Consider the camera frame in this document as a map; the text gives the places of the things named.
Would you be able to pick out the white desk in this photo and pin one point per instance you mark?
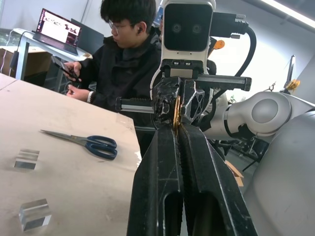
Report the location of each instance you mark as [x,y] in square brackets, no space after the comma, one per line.
[24,34]

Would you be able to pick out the brown cardboard box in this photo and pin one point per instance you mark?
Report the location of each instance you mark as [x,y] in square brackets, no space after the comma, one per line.
[37,61]

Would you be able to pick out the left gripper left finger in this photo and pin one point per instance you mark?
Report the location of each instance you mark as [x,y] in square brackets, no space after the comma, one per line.
[152,184]

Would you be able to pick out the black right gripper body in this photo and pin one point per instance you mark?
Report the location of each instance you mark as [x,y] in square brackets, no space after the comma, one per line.
[182,64]

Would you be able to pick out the silver robot torso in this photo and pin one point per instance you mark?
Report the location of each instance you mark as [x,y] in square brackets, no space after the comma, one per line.
[283,184]

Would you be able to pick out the orange round part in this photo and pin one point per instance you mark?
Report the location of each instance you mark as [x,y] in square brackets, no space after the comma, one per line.
[219,45]

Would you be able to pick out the thin frame glasses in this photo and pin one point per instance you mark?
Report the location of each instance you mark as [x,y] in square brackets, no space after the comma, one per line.
[115,26]

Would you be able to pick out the man in black jacket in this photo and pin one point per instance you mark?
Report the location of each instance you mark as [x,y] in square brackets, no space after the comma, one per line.
[128,73]

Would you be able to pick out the cardboard scraps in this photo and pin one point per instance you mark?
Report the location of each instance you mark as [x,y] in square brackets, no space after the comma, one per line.
[233,169]

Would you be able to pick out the open laptop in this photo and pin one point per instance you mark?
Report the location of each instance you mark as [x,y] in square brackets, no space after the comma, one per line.
[56,29]

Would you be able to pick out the person's left hand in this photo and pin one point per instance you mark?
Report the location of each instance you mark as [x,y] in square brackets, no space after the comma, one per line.
[78,93]

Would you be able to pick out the ceiling light strip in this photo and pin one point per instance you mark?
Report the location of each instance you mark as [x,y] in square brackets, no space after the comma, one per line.
[295,14]

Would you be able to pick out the black smartphone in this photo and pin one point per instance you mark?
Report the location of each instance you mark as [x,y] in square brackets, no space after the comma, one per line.
[61,66]

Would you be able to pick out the person's right hand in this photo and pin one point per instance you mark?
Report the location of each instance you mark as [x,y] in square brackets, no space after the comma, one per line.
[75,67]

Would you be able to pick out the black equipment stand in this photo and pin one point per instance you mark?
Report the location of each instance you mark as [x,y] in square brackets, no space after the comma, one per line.
[261,147]

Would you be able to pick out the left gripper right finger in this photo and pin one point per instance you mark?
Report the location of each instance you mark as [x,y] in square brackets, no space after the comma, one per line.
[209,177]

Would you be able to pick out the dark monitor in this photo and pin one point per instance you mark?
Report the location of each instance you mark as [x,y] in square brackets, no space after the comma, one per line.
[91,39]

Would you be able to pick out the black power adapter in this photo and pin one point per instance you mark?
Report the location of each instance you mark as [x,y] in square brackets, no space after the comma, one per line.
[14,59]

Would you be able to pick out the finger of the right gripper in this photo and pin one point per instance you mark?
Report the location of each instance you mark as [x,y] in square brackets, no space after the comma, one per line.
[188,98]
[163,98]

